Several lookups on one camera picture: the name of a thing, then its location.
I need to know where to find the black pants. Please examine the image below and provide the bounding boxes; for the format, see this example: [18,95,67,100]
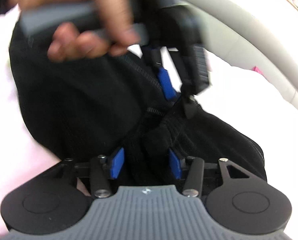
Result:
[8,21,267,196]

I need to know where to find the grey padded bed headboard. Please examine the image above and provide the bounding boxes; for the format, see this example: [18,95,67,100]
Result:
[173,0,298,122]

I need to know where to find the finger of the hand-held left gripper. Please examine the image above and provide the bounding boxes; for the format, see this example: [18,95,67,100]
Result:
[169,50,200,120]
[141,45,179,105]

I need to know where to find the pink floral quilt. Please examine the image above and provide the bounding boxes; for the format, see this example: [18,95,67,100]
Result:
[0,4,298,238]

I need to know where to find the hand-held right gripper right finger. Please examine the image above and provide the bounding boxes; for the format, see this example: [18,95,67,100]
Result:
[168,148,255,198]

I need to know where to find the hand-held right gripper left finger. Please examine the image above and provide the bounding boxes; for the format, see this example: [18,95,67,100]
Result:
[61,147,126,198]

